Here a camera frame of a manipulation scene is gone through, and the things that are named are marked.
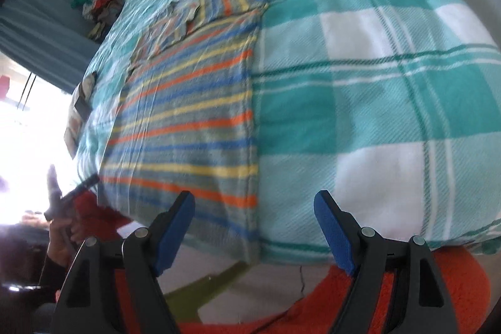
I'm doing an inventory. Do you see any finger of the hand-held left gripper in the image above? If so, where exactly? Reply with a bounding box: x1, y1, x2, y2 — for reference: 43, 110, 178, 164
44, 165, 62, 221
62, 173, 100, 202

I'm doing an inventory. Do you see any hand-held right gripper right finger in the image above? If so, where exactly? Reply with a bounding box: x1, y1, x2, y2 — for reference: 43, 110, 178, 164
314, 190, 458, 334

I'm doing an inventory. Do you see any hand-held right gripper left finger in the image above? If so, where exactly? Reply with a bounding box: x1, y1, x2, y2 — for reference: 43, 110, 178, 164
51, 191, 195, 334

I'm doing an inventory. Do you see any striped knit sweater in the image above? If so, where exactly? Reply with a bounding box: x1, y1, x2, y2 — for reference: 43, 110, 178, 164
98, 0, 281, 265

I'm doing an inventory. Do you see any person's left forearm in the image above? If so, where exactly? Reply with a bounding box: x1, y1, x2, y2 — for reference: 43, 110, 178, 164
33, 252, 77, 315

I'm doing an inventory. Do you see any pile of colourful clothes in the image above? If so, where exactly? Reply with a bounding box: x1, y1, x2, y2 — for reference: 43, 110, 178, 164
71, 0, 127, 42

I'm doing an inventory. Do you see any person's left hand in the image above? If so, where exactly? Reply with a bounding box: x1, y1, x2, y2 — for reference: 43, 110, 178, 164
46, 216, 86, 269

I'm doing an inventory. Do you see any small grey cloth item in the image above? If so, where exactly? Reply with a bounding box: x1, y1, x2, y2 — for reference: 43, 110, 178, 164
65, 72, 98, 158

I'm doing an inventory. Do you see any orange fleece clothing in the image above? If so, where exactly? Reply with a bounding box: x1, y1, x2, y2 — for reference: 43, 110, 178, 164
72, 192, 492, 334

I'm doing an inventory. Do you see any teal plaid blanket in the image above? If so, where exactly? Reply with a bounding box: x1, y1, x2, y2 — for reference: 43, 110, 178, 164
76, 0, 501, 266

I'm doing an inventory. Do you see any grey-blue curtain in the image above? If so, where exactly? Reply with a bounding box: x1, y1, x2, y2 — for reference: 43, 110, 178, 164
0, 0, 127, 94

